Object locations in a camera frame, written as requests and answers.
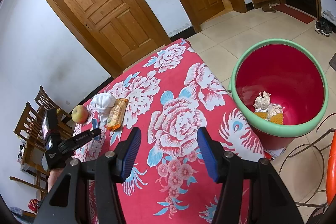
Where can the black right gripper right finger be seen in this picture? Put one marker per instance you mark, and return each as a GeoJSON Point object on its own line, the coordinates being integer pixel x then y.
{"type": "Point", "coordinates": [269, 199]}

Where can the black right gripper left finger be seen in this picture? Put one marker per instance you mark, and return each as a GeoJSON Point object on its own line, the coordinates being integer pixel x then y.
{"type": "Point", "coordinates": [68, 200]}

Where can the white cloth sock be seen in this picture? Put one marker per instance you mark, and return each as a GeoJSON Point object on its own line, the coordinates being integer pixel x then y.
{"type": "Point", "coordinates": [104, 103]}

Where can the yellow foam fruit net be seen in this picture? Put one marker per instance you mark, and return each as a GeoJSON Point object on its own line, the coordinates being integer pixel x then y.
{"type": "Point", "coordinates": [274, 118]}

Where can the person's right hand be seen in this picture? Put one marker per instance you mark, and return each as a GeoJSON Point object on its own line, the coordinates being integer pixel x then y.
{"type": "Point", "coordinates": [54, 174]}

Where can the wooden chair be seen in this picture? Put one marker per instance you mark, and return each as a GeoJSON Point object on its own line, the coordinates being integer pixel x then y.
{"type": "Point", "coordinates": [44, 102]}
{"type": "Point", "coordinates": [29, 127]}

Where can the yellow-red apple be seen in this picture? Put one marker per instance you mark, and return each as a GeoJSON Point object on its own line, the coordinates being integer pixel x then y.
{"type": "Point", "coordinates": [80, 114]}

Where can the yellow snack wrapper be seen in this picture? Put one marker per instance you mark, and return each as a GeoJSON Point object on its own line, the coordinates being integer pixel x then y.
{"type": "Point", "coordinates": [116, 115]}

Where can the orange plastic stool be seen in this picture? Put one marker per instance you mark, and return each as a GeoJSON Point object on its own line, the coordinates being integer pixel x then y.
{"type": "Point", "coordinates": [331, 173]}

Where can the crumpled paper in bin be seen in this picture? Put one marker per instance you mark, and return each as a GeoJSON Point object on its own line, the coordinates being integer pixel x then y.
{"type": "Point", "coordinates": [263, 103]}

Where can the red bin with green rim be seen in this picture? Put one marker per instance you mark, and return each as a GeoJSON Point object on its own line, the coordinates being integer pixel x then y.
{"type": "Point", "coordinates": [293, 78]}

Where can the red floral tablecloth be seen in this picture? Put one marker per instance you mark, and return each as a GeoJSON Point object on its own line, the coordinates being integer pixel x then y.
{"type": "Point", "coordinates": [170, 96]}

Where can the closed wooden door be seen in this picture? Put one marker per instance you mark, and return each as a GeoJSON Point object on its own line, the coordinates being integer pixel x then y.
{"type": "Point", "coordinates": [117, 33]}

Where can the black shoes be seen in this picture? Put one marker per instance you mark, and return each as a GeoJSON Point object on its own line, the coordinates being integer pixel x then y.
{"type": "Point", "coordinates": [323, 28]}

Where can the red door mat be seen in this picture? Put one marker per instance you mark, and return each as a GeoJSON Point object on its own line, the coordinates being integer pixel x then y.
{"type": "Point", "coordinates": [294, 13]}

